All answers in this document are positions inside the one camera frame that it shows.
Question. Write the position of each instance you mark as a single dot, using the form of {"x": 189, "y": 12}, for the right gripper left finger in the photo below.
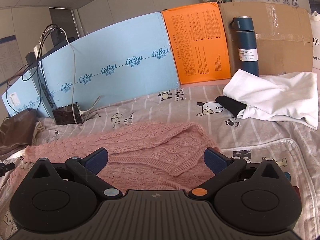
{"x": 58, "y": 197}

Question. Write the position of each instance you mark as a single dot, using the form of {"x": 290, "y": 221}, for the orange printed envelope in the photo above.
{"x": 198, "y": 41}

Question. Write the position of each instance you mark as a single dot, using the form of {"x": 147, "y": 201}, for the small light blue box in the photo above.
{"x": 22, "y": 94}

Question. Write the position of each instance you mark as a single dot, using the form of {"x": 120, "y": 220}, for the white cloth garment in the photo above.
{"x": 289, "y": 97}

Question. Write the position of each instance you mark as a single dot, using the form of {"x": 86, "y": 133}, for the black folded cloth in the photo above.
{"x": 231, "y": 105}

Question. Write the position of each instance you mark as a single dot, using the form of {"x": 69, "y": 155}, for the black power adapter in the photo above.
{"x": 57, "y": 36}

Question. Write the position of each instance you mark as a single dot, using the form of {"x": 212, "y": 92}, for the brown leather bag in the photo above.
{"x": 17, "y": 131}

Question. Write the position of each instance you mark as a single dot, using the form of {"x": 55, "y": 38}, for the wall notice board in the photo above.
{"x": 10, "y": 58}

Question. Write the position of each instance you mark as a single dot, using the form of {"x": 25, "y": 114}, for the pink knitted sweater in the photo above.
{"x": 143, "y": 156}

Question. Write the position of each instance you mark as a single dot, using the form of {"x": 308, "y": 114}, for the dark blue thermos bottle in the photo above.
{"x": 247, "y": 43}

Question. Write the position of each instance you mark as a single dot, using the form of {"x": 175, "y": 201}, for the large light blue box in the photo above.
{"x": 123, "y": 61}

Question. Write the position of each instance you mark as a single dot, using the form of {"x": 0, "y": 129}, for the brown cardboard box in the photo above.
{"x": 283, "y": 34}

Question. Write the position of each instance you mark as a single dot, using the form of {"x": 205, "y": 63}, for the smartphone with lit screen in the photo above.
{"x": 68, "y": 115}

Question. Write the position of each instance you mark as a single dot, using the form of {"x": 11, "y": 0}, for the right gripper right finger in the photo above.
{"x": 253, "y": 198}

